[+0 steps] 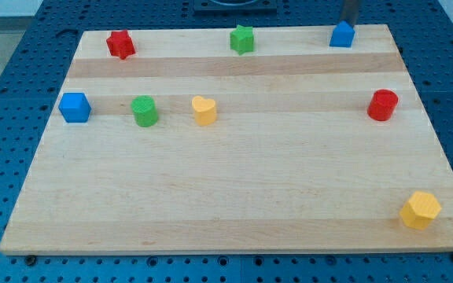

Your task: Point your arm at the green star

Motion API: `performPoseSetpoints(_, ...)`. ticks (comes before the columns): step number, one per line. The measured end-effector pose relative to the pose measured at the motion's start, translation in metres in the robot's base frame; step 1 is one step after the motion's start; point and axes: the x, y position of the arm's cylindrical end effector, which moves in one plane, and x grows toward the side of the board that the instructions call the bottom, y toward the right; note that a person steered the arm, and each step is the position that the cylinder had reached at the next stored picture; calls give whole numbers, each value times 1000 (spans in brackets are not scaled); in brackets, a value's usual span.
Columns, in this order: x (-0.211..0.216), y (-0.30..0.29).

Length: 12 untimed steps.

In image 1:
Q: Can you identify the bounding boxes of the green star block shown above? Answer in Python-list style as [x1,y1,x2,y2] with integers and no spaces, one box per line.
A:
[230,24,254,55]

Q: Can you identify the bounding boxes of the wooden board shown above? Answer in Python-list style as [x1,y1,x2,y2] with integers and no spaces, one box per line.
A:
[0,24,453,255]

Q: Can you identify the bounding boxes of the green cylinder block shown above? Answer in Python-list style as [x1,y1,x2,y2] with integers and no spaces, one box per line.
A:
[131,95,159,127]

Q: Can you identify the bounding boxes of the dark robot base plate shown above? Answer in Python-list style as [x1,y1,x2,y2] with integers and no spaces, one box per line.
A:
[192,0,278,14]

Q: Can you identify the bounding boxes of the yellow heart block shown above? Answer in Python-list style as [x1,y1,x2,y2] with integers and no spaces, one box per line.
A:
[192,96,217,126]

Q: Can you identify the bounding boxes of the red cylinder block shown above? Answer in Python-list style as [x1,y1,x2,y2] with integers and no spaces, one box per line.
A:
[367,89,399,121]

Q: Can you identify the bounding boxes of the grey robot arm rod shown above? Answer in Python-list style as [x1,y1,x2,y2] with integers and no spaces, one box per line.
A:
[339,0,362,28]

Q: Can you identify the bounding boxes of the blue pentagon block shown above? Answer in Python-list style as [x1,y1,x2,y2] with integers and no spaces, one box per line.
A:
[329,20,355,48]

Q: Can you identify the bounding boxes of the blue cube block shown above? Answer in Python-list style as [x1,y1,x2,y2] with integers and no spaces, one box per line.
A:
[58,92,91,123]

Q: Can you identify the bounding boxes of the yellow hexagon block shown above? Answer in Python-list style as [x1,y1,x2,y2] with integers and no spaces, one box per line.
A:
[399,191,442,230]

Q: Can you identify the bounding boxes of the red star block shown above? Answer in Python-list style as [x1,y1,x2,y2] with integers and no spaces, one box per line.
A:
[106,30,136,60]

